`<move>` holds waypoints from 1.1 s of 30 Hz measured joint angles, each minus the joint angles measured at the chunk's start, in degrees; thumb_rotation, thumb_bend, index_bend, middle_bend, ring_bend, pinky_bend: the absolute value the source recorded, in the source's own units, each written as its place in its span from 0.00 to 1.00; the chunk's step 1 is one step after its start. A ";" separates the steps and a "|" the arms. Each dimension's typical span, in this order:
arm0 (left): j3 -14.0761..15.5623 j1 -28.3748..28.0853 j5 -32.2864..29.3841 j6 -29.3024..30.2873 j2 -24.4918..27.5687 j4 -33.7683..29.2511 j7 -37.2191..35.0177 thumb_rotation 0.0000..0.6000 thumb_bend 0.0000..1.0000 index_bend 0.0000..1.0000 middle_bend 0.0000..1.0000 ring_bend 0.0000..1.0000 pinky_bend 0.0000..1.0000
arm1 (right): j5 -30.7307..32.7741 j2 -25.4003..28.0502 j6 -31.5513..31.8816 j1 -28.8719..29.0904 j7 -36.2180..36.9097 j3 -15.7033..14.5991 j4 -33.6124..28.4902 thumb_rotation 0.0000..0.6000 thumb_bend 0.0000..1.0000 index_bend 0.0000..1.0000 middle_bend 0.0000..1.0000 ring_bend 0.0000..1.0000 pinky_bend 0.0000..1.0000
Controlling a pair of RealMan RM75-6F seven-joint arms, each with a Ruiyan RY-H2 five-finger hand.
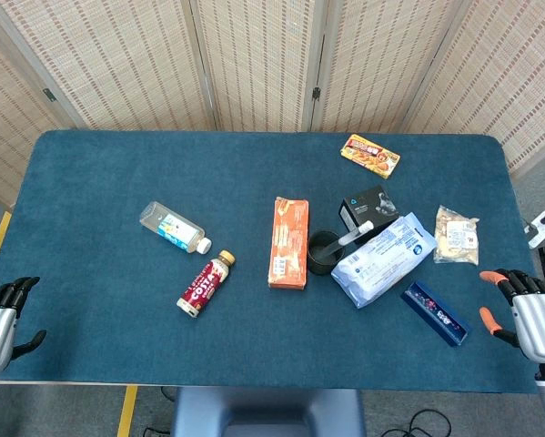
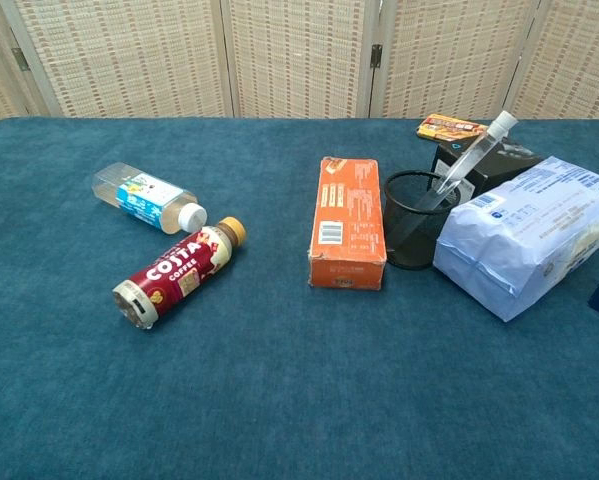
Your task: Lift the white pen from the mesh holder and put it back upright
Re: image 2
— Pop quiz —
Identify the clear plastic tube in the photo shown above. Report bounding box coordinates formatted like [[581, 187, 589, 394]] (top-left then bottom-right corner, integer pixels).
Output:
[[417, 110, 517, 214]]

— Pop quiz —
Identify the black round container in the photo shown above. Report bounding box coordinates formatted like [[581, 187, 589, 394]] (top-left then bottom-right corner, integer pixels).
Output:
[[383, 170, 464, 271]]

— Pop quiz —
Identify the clear water bottle white cap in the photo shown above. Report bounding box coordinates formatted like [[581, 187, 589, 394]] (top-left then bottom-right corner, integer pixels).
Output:
[[92, 161, 209, 236]]

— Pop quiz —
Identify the orange cardboard box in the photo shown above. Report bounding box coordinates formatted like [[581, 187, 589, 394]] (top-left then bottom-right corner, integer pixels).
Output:
[[307, 156, 388, 291]]

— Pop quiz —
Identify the red Costa coffee bottle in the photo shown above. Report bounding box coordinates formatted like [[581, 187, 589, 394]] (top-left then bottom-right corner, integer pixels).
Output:
[[112, 216, 247, 331]]

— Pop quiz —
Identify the blue table cloth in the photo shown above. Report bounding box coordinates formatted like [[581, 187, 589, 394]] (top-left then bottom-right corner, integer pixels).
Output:
[[0, 116, 599, 480]]

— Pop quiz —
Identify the yellow red curry box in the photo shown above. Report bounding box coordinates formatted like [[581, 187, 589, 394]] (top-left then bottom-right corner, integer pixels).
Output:
[[416, 113, 489, 144]]

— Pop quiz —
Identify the black cardboard box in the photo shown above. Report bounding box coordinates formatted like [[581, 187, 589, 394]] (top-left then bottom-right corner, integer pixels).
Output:
[[431, 139, 545, 199]]

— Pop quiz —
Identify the light blue paper bag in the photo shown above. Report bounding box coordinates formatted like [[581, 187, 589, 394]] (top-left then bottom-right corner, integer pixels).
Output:
[[432, 155, 599, 323]]

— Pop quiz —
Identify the woven folding screen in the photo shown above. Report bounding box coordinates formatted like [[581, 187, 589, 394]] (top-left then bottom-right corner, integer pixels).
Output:
[[0, 0, 599, 129]]

